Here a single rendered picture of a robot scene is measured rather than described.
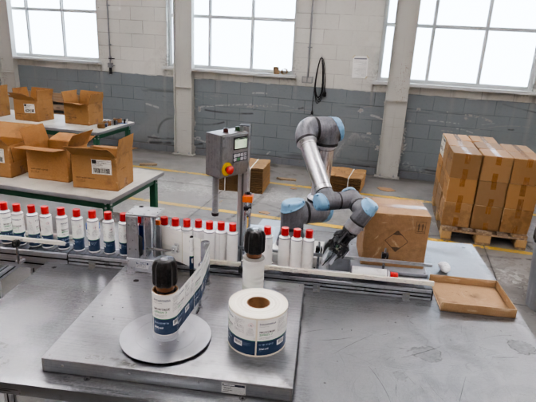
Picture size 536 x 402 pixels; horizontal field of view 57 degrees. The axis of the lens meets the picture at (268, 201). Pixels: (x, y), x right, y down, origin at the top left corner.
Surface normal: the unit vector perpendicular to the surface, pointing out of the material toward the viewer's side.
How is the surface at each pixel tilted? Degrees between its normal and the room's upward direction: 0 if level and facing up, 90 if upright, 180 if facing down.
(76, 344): 0
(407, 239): 90
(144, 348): 0
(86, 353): 0
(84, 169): 91
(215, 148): 90
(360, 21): 90
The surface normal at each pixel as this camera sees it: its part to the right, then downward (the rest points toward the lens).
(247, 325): -0.36, 0.28
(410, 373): 0.05, -0.95
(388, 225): -0.08, 0.31
